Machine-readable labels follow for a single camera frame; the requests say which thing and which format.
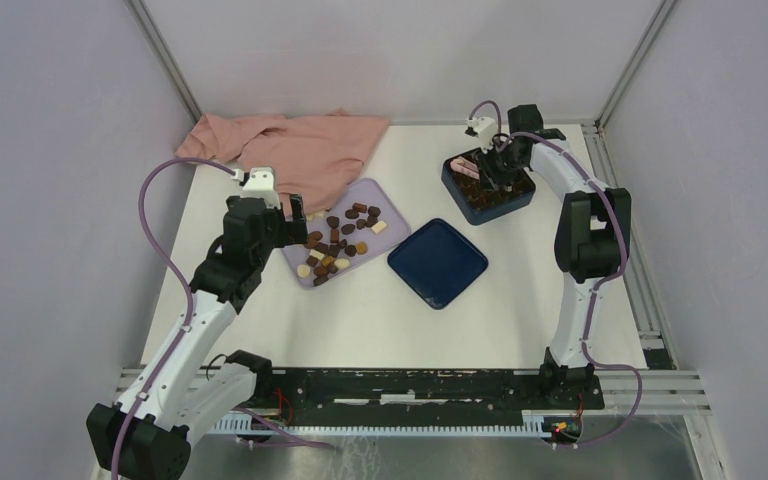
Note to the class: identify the white rectangular chocolate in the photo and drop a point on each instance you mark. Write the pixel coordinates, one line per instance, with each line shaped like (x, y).
(378, 227)

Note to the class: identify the pink handled metal tongs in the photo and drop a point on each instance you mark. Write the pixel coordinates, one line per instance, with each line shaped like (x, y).
(465, 167)

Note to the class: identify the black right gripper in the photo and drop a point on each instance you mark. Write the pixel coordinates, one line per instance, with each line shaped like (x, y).
(491, 179)

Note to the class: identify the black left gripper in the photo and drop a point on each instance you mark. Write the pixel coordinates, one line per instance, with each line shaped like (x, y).
(291, 232)

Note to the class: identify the dark blue box lid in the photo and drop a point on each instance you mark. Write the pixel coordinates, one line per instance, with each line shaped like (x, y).
(437, 263)

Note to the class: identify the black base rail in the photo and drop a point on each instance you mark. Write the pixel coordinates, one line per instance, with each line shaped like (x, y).
(381, 398)

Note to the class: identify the pink cloth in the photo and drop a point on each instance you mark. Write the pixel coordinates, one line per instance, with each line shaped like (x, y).
(315, 156)

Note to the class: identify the dark blue chocolate box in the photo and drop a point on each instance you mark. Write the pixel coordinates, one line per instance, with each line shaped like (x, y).
(479, 206)

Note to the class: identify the white heart chocolate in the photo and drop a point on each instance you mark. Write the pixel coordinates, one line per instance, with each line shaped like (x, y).
(303, 271)

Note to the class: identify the lilac plastic tray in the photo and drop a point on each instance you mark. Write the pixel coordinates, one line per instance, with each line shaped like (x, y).
(325, 245)

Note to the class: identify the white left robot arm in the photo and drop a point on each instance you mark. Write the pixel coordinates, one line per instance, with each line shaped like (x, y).
(149, 432)

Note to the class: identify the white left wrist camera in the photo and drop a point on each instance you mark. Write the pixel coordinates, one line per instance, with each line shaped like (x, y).
(258, 183)

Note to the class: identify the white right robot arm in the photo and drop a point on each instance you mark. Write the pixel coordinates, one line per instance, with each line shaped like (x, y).
(590, 246)

